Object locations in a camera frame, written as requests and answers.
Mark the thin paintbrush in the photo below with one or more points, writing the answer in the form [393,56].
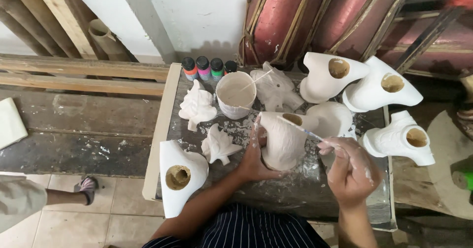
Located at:
[299,129]

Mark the pink paint bottle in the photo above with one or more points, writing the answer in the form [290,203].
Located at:
[203,69]

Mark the green roll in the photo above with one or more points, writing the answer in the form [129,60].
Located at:
[463,180]

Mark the red paint bottle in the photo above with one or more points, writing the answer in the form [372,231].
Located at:
[230,67]

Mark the person's striped dark apron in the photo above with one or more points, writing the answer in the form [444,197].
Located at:
[244,229]

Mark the person's right hand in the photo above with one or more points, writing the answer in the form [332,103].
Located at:
[354,177]

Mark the person's left hand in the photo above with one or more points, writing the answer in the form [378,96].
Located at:
[252,165]

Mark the large white clay figure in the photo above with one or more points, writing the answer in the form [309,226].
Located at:
[321,81]
[181,181]
[332,118]
[391,141]
[377,93]

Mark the small white leaf-shaped figure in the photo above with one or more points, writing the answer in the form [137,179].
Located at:
[197,107]
[218,144]

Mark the dark wooden beam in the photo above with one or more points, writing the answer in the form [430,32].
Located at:
[425,41]

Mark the dark wooden bench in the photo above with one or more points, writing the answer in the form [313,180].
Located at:
[81,126]

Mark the white elephant head figure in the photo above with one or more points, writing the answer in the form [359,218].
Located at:
[275,87]

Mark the round wooden disc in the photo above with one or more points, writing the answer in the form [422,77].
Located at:
[451,174]

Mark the bamboo tube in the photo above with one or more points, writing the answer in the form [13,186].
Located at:
[109,41]

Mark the unpainted beige clay figure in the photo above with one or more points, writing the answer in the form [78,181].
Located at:
[282,141]

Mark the leaning wooden planks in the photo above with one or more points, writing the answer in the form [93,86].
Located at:
[48,15]

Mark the white flat slab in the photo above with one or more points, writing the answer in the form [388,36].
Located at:
[10,122]

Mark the green paint bottle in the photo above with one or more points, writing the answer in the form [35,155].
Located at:
[217,70]

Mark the white paint cup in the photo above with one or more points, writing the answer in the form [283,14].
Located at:
[235,94]

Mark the paint-stained wooden work board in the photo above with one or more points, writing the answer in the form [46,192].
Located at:
[303,192]

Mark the thin wooden stick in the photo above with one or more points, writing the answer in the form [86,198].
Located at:
[257,80]

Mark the orange paint bottle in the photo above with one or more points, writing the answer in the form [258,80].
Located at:
[190,69]

